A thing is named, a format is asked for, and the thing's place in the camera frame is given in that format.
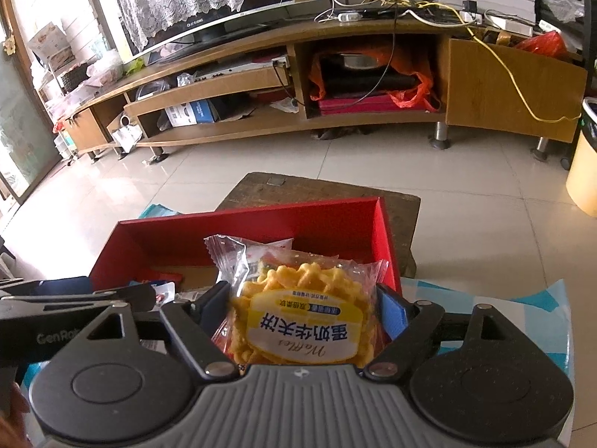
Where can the red flat box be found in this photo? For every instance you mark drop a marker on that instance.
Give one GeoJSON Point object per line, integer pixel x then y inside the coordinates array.
{"type": "Point", "coordinates": [373, 102]}

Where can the white cup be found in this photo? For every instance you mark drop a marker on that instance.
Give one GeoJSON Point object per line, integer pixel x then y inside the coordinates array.
{"type": "Point", "coordinates": [124, 122]}

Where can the wooden TV stand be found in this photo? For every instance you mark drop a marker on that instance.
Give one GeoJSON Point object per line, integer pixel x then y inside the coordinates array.
{"type": "Point", "coordinates": [513, 84]}

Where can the white power adapter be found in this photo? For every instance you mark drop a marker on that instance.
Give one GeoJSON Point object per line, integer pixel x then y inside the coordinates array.
{"type": "Point", "coordinates": [349, 16]}

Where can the red plastic bag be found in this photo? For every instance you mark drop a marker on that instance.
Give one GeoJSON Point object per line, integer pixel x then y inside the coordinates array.
{"type": "Point", "coordinates": [545, 43]}

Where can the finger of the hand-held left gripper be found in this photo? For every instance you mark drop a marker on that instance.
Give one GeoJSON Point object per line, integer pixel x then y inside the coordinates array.
{"type": "Point", "coordinates": [140, 298]}
{"type": "Point", "coordinates": [65, 285]}

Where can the white flat device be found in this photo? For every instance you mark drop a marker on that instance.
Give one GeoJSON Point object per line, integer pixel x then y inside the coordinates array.
{"type": "Point", "coordinates": [508, 23]}

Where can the silver set-top box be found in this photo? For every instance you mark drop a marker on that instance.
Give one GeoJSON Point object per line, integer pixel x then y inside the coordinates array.
{"type": "Point", "coordinates": [233, 72]}

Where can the blue and white box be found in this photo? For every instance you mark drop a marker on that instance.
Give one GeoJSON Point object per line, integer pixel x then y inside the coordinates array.
{"type": "Point", "coordinates": [196, 112]}

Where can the black flat case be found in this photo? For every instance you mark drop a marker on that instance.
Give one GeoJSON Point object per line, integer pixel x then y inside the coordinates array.
{"type": "Point", "coordinates": [364, 81]}

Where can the printed cardboard box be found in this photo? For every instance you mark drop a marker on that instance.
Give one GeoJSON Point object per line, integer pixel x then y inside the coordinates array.
{"type": "Point", "coordinates": [46, 42]}

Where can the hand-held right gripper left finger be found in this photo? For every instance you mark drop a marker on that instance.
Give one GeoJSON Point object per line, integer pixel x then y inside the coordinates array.
{"type": "Point", "coordinates": [215, 303]}

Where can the orange plastic bag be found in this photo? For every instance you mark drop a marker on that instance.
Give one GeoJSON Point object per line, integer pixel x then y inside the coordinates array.
{"type": "Point", "coordinates": [410, 95]}

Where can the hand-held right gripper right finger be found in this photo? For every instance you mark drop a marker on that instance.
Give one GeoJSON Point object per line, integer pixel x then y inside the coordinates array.
{"type": "Point", "coordinates": [392, 310]}

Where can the black basket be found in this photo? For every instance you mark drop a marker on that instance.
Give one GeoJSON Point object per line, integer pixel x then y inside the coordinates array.
{"type": "Point", "coordinates": [74, 77]}

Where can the white power strip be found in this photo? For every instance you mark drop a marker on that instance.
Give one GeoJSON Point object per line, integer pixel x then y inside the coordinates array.
{"type": "Point", "coordinates": [471, 17]}

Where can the steel pot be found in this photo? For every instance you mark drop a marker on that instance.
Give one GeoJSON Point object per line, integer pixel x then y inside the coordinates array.
{"type": "Point", "coordinates": [357, 60]}

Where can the person's left hand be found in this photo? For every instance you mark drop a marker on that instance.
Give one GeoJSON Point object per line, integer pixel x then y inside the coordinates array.
{"type": "Point", "coordinates": [17, 406]}

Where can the yellow trash bin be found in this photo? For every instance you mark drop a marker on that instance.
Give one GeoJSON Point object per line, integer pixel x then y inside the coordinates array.
{"type": "Point", "coordinates": [583, 172]}

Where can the blue white checkered tablecloth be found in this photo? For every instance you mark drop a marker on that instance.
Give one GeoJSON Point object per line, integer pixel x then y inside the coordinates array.
{"type": "Point", "coordinates": [513, 298]}

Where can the yellow waffle packet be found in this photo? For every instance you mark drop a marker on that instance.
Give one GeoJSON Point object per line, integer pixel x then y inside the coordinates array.
{"type": "Point", "coordinates": [289, 331]}

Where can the white paper sheets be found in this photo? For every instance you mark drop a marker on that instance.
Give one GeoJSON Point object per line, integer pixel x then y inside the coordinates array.
{"type": "Point", "coordinates": [126, 137]}

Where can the red cardboard box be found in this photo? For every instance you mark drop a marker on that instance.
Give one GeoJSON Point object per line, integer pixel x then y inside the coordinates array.
{"type": "Point", "coordinates": [280, 219]}

